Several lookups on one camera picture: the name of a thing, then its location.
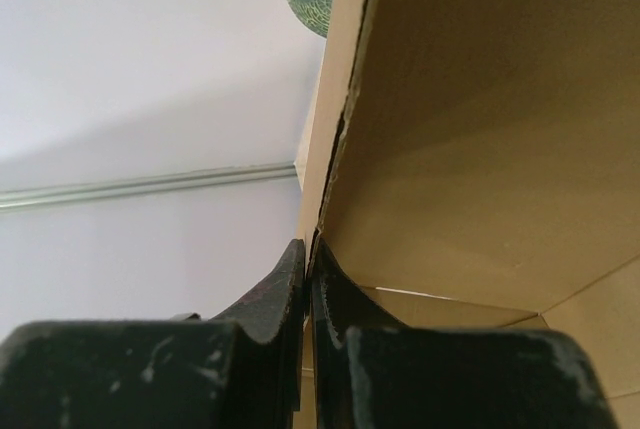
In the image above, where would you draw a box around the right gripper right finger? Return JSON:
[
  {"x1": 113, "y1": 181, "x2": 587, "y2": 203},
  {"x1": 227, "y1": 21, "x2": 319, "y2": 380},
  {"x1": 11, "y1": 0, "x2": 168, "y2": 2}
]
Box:
[{"x1": 309, "y1": 240, "x2": 616, "y2": 428}]

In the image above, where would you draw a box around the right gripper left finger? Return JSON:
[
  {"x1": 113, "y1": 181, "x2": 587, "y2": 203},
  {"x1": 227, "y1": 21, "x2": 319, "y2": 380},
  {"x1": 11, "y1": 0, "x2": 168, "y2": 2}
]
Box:
[{"x1": 1, "y1": 240, "x2": 305, "y2": 428}]

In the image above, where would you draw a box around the brown cardboard box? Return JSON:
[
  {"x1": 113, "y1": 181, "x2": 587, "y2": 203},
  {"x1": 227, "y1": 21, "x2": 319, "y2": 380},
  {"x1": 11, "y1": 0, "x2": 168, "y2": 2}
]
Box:
[{"x1": 299, "y1": 0, "x2": 639, "y2": 428}]

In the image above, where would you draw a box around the left aluminium frame post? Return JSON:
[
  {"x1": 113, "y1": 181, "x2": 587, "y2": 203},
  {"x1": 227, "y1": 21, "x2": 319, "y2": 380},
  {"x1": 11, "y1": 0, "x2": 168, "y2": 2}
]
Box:
[{"x1": 1, "y1": 162, "x2": 297, "y2": 212}]

